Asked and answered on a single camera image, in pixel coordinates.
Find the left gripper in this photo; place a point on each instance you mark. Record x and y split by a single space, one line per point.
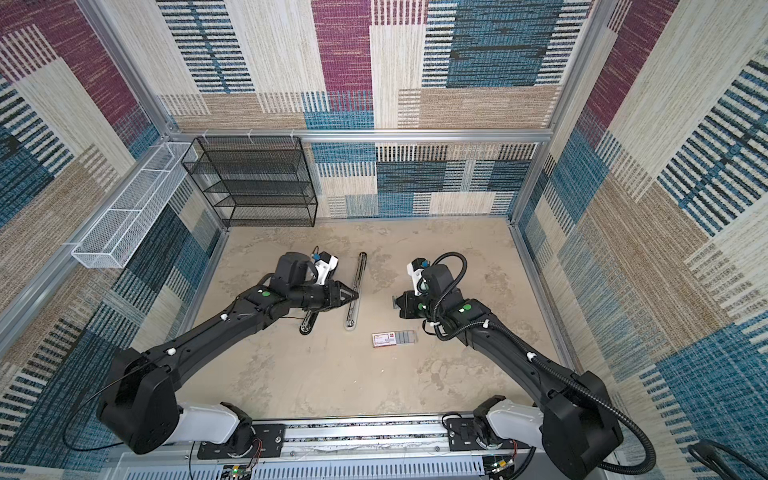
333 290

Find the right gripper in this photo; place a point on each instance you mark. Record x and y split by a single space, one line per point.
407 310

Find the black stapler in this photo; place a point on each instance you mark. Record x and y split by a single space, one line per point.
311 314

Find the red white staple box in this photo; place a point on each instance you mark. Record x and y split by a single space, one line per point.
384 339

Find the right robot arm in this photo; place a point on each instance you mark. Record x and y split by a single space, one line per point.
572 419

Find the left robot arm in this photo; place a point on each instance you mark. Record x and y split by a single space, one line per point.
139 404

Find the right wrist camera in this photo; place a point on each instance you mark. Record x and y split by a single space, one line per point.
414 270

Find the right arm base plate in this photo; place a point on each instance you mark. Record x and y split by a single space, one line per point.
466 434

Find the black wire shelf rack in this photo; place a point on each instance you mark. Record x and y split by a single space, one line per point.
262 181

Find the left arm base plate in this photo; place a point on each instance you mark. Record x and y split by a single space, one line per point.
259 440

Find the white wire mesh basket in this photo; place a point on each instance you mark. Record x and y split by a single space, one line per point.
115 237

